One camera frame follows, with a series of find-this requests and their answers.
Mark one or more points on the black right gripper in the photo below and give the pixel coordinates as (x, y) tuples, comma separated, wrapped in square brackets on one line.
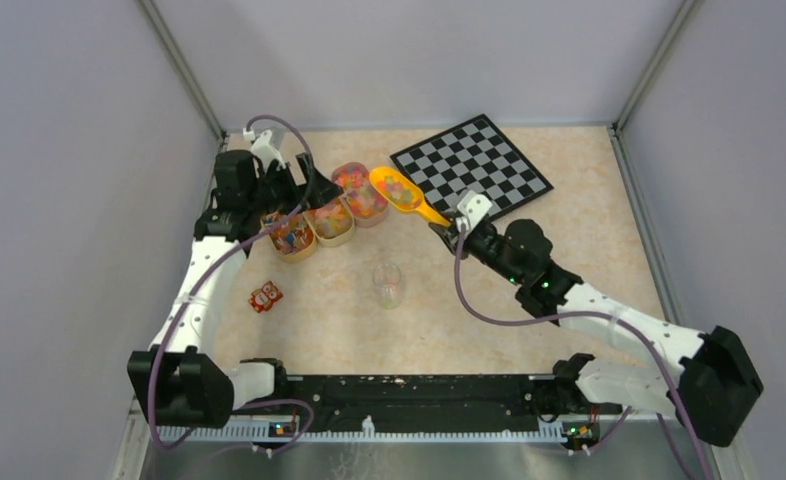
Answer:
[(468, 236)]

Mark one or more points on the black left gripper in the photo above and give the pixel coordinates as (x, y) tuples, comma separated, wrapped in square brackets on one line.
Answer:
[(297, 192)]

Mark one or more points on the yellow plastic scoop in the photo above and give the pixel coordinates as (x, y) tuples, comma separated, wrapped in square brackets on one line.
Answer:
[(403, 194)]

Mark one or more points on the clear glass jar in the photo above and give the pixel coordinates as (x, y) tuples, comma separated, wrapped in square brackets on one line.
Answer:
[(388, 283)]

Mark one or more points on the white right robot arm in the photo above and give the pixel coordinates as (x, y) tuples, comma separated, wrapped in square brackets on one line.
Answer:
[(707, 379)]

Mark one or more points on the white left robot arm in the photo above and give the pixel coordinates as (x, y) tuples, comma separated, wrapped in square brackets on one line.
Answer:
[(176, 380)]

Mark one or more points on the pink tray with candies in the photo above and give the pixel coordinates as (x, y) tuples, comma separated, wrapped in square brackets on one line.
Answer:
[(366, 205)]

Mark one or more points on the cream tray with gummies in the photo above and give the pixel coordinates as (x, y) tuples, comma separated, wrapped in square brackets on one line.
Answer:
[(332, 224)]

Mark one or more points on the yellow tray with lollipops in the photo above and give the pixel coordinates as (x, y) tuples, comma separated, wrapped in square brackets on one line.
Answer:
[(293, 240)]

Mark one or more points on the black white chessboard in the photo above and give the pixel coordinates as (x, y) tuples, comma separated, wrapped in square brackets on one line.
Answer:
[(475, 155)]

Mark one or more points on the red owl toy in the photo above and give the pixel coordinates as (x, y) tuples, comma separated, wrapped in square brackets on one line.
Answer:
[(264, 298)]

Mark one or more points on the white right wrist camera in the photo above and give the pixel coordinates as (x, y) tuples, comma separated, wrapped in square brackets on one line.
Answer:
[(471, 209)]

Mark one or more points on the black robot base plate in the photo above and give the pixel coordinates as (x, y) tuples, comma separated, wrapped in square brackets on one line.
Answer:
[(428, 403)]

